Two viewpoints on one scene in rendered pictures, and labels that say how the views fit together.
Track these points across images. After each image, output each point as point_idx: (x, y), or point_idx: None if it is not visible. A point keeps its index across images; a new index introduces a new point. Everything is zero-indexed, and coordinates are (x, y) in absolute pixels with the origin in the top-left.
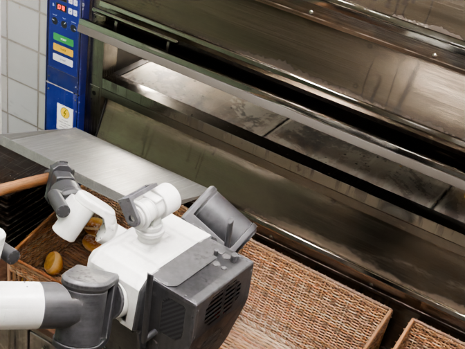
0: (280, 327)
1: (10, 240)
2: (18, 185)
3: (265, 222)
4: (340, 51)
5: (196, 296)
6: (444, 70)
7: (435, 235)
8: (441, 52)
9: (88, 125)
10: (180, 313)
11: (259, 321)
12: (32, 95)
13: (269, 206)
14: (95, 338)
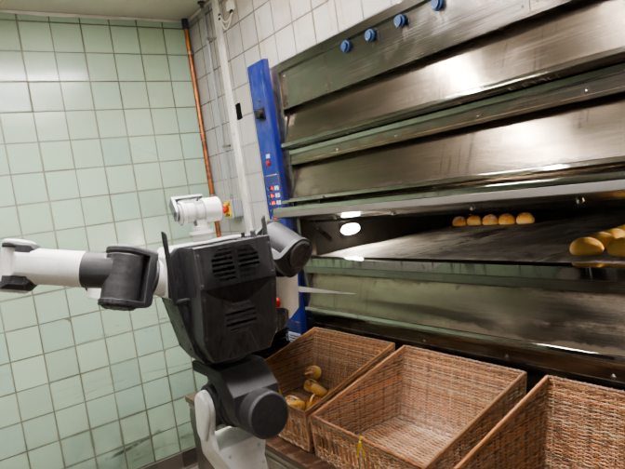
0: (449, 428)
1: None
2: None
3: (411, 323)
4: (421, 154)
5: (199, 247)
6: (492, 127)
7: (536, 278)
8: (481, 110)
9: (305, 300)
10: (191, 266)
11: (431, 424)
12: None
13: (414, 311)
14: (124, 292)
